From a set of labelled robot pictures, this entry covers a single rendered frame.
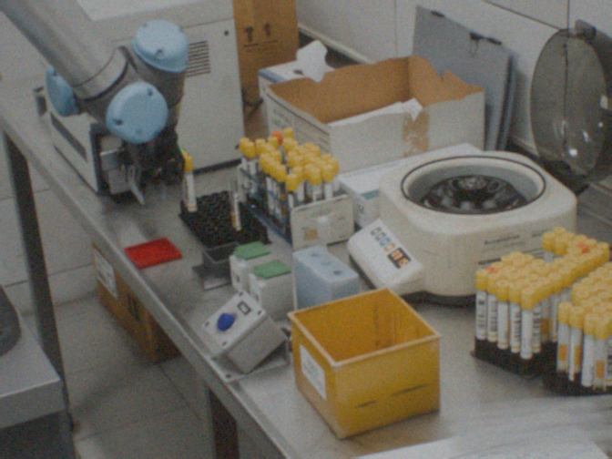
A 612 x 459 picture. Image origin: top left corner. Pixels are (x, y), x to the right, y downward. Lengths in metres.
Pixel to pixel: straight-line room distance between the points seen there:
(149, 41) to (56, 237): 1.92
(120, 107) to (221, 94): 0.59
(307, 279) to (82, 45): 0.40
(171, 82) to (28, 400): 0.49
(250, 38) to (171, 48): 0.84
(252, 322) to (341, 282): 0.12
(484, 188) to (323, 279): 0.30
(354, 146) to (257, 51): 0.67
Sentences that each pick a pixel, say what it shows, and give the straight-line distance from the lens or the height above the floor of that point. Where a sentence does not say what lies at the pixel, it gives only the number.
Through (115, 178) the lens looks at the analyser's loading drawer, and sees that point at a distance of 2.01.
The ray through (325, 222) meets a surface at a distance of 1.51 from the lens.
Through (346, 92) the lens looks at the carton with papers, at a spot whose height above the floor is 0.98.
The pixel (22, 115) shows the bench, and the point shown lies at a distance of 2.50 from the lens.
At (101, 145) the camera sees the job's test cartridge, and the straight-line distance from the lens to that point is 2.05.
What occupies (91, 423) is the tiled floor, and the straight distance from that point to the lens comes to 3.07.
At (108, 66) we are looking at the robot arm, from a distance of 1.52.
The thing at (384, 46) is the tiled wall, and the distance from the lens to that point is 2.39.
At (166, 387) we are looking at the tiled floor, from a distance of 3.16.
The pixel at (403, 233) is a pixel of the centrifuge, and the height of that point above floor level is 0.95.
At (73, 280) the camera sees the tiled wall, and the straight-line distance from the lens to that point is 3.62.
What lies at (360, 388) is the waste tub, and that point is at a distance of 1.37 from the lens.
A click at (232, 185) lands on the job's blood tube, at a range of 1.80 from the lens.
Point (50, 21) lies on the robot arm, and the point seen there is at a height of 1.30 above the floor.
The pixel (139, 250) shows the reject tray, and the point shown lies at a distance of 1.85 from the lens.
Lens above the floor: 1.68
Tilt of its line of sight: 26 degrees down
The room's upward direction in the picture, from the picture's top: 4 degrees counter-clockwise
